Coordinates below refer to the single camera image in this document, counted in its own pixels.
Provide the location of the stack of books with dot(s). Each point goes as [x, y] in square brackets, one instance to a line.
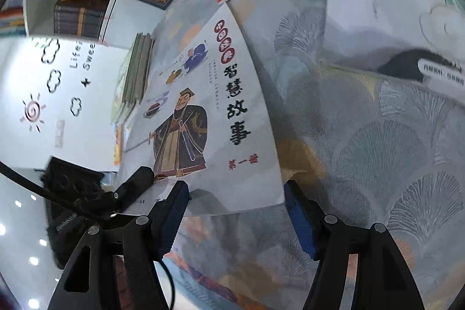
[140, 77]

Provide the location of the white wall switch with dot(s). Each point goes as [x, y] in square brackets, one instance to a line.
[60, 132]

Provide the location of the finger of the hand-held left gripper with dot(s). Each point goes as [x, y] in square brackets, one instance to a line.
[134, 186]

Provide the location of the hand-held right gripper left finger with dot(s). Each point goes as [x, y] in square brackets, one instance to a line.
[174, 215]

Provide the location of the white warrior illustrated book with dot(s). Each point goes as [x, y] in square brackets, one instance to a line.
[218, 114]

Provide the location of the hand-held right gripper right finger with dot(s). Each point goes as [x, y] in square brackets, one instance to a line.
[299, 219]

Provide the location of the orange cartoon cover book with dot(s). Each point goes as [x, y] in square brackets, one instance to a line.
[118, 146]

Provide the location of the black wall lettering decal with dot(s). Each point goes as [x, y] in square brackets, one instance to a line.
[74, 63]

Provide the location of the black star wall decal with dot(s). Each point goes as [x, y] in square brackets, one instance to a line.
[86, 83]

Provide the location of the sun wall decal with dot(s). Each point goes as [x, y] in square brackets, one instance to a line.
[32, 112]

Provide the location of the white book with girl drawing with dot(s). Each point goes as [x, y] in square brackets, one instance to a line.
[399, 5]

